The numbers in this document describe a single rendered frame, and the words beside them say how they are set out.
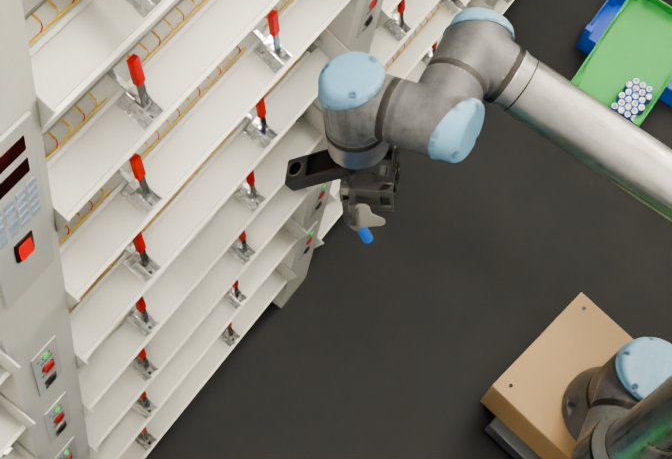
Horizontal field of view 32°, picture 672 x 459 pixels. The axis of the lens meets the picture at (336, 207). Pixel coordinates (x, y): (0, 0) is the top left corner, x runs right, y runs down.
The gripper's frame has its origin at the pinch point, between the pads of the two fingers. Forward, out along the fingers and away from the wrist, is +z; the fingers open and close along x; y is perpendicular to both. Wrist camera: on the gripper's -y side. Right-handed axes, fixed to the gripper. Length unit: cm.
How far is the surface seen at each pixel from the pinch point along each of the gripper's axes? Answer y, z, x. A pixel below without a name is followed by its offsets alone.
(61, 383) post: -29, -26, -44
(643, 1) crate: 51, 70, 115
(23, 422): -32, -26, -50
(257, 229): -19.3, 14.9, 5.1
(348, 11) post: -0.4, -33.6, 13.6
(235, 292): -24.8, 30.1, 0.3
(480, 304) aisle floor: 18, 80, 29
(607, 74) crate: 44, 78, 98
